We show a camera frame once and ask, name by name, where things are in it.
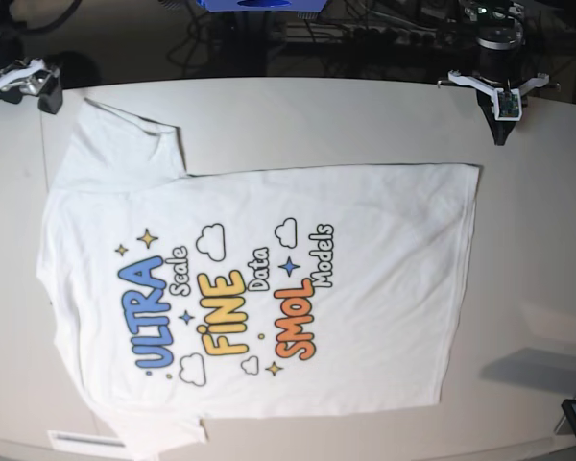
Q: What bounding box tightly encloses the black power strip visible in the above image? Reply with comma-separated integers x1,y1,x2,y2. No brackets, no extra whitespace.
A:
283,23,440,48

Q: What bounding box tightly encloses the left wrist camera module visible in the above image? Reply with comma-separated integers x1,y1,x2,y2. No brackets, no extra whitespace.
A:
493,88,522,122

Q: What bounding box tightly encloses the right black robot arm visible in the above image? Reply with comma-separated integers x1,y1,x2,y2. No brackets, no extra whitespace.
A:
0,1,81,115

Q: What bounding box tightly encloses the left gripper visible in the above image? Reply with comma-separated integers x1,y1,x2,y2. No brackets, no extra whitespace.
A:
437,70,560,146

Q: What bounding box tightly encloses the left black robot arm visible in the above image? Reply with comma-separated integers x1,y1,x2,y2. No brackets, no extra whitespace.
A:
437,1,561,146

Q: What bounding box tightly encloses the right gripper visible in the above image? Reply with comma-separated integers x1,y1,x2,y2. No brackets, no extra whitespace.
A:
0,59,62,114

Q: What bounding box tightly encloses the white printed T-shirt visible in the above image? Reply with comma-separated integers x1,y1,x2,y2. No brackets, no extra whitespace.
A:
36,101,479,459

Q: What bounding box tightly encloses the blue box at top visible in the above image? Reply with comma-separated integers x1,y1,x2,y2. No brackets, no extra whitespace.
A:
197,0,327,12

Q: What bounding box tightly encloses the white paper label strip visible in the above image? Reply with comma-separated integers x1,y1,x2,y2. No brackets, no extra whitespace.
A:
47,430,125,453

